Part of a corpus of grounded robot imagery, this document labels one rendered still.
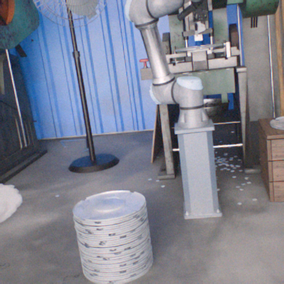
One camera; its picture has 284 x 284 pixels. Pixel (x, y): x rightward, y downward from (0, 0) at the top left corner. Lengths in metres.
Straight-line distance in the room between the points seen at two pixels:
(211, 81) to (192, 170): 0.75
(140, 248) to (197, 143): 0.61
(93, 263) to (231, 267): 0.53
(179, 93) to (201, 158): 0.32
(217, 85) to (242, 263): 1.22
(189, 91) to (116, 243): 0.79
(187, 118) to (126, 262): 0.74
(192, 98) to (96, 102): 2.22
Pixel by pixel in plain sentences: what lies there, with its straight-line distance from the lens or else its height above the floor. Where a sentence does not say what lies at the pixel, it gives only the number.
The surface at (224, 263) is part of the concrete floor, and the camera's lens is 1.74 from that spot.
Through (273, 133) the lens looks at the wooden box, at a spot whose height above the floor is 0.35.
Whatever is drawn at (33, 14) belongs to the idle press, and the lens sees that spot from 3.63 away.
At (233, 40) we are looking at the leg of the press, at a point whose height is 0.79.
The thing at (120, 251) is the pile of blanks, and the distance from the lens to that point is 1.63.
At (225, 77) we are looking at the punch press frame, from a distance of 2.60.
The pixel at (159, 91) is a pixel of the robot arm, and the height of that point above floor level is 0.63.
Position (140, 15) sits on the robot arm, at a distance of 1.95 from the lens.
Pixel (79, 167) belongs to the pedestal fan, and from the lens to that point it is 3.10.
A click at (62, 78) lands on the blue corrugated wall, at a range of 4.20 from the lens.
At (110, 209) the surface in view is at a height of 0.27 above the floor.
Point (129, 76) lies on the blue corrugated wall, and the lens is 4.03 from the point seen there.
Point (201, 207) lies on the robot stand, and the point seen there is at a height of 0.05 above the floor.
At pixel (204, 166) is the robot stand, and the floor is 0.26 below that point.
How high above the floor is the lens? 0.89
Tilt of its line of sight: 14 degrees down
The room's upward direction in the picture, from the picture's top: 7 degrees counter-clockwise
